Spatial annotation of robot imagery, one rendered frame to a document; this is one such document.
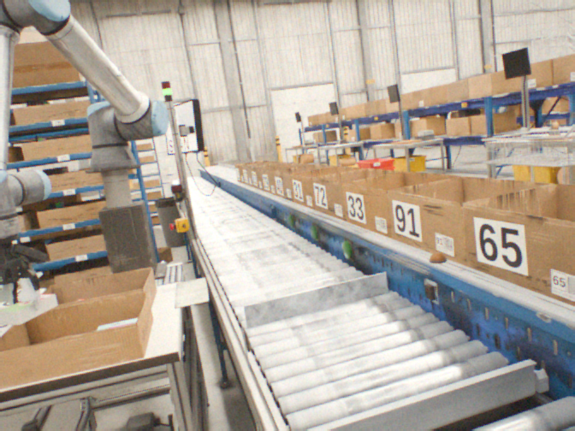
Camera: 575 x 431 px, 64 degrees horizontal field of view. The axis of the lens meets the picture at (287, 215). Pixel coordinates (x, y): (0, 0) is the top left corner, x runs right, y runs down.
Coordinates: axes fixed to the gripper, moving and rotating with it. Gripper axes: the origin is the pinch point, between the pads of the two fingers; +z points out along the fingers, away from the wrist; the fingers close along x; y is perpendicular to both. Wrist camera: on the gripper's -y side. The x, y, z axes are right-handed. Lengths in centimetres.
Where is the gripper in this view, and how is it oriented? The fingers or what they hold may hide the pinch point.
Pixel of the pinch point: (27, 305)
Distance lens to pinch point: 146.4
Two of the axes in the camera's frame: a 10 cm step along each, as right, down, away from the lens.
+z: 1.4, 9.7, 1.7
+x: 9.5, -0.9, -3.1
